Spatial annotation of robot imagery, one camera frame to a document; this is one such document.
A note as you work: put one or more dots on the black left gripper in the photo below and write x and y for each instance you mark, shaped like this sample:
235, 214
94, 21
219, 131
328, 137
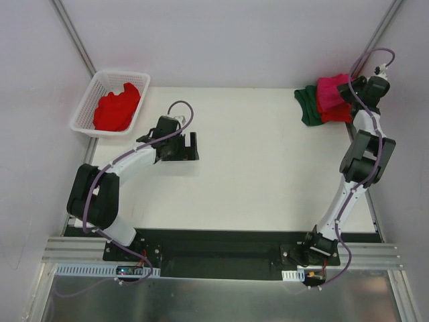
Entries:
184, 151

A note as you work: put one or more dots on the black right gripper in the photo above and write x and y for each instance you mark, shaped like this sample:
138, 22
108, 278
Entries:
346, 89

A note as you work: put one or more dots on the pink t shirt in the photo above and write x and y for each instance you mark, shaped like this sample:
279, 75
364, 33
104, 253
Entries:
328, 97

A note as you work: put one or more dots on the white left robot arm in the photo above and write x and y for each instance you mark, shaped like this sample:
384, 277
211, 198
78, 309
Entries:
94, 198

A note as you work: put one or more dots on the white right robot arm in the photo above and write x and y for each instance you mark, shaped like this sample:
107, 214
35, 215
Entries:
362, 166

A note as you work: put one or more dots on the folded red t shirt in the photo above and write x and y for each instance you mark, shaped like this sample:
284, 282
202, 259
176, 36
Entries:
338, 113

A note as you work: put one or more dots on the folded green t shirt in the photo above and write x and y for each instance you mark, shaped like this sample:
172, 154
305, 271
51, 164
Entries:
307, 99

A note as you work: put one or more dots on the red t shirt in basket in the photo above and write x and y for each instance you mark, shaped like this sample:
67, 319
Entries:
115, 112

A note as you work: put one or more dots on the white perforated plastic basket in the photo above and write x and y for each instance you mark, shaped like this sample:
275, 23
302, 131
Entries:
103, 83

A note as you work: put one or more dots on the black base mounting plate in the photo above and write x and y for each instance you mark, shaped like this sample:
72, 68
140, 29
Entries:
231, 255

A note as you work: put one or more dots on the right white cable duct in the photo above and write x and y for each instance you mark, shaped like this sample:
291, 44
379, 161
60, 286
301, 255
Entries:
293, 275

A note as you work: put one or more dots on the white cable duct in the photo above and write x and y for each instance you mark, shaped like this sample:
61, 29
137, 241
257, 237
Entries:
106, 270
293, 275

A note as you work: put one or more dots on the right aluminium rail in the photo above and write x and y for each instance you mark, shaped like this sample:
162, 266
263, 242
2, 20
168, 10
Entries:
372, 256

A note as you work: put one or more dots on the aluminium rail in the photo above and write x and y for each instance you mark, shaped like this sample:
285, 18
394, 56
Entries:
372, 256
78, 250

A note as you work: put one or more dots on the left aluminium rail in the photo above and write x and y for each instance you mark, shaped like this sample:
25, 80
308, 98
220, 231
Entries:
78, 250

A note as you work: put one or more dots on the left white cable duct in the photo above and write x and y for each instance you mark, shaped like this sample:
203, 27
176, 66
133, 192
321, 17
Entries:
106, 270

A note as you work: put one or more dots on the left aluminium frame post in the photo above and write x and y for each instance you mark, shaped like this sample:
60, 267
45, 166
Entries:
78, 44

